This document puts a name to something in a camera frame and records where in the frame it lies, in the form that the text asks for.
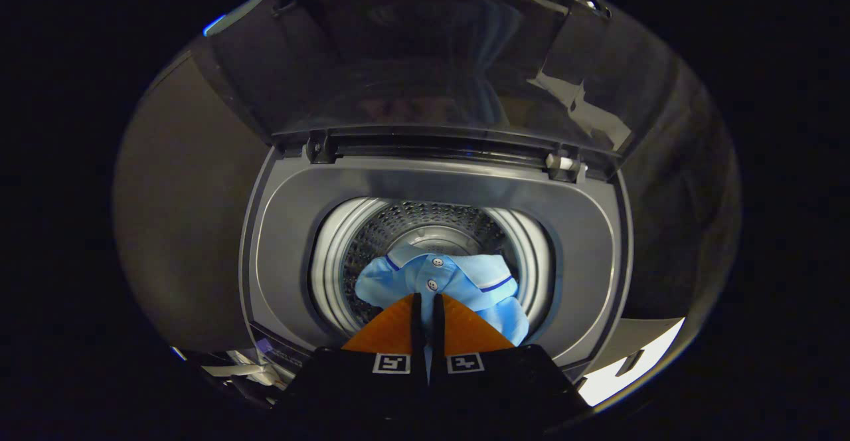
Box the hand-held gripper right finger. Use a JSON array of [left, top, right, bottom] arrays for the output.
[[428, 293, 588, 425]]

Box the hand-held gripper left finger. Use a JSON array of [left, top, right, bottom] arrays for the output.
[[276, 293, 426, 428]]

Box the light blue polo shirt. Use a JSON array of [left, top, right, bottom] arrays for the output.
[[355, 242, 530, 347]]

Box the grey washing machine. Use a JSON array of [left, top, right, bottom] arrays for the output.
[[236, 126, 636, 385]]

